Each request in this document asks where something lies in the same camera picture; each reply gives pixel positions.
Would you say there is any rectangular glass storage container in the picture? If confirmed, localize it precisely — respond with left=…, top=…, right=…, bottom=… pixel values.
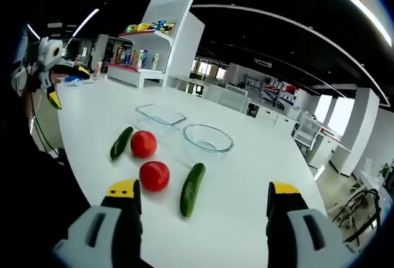
left=135, top=104, right=187, bottom=138

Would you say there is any black cable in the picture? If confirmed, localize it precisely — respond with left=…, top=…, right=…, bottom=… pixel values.
left=26, top=64, right=62, bottom=161

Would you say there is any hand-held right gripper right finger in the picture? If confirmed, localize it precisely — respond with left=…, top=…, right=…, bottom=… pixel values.
left=266, top=181, right=360, bottom=268

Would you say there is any white mesh partition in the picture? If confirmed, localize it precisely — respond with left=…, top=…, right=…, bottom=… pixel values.
left=201, top=84, right=251, bottom=113

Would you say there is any white low cabinet row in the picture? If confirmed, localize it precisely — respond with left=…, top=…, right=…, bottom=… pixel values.
left=257, top=106, right=301, bottom=130

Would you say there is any ceiling strip light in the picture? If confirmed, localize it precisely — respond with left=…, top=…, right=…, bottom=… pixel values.
left=72, top=8, right=100, bottom=38

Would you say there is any black frame chair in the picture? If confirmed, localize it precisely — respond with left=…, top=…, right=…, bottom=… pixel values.
left=334, top=187, right=382, bottom=247

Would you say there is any green cucumber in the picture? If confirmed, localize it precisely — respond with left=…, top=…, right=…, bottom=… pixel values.
left=180, top=162, right=206, bottom=218
left=110, top=126, right=134, bottom=161

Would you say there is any round glass bowl storage container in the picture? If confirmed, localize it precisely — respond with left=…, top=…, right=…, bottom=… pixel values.
left=182, top=123, right=234, bottom=164

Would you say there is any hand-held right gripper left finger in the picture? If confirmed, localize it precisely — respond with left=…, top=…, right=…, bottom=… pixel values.
left=52, top=179, right=144, bottom=268

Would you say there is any white pillar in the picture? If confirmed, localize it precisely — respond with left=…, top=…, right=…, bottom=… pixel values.
left=340, top=87, right=381, bottom=177

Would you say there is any white display shelf unit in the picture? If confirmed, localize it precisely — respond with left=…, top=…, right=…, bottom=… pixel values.
left=106, top=0, right=206, bottom=89

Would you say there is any white table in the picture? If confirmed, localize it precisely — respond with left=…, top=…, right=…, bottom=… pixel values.
left=57, top=75, right=329, bottom=268

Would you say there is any red tomato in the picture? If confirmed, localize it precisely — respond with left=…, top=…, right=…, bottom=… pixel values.
left=130, top=130, right=158, bottom=158
left=139, top=161, right=171, bottom=192

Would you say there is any flag wall poster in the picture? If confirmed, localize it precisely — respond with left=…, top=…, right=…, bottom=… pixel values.
left=260, top=79, right=299, bottom=106

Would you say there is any blue white bag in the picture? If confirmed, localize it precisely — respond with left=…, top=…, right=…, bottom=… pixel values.
left=63, top=75, right=84, bottom=87

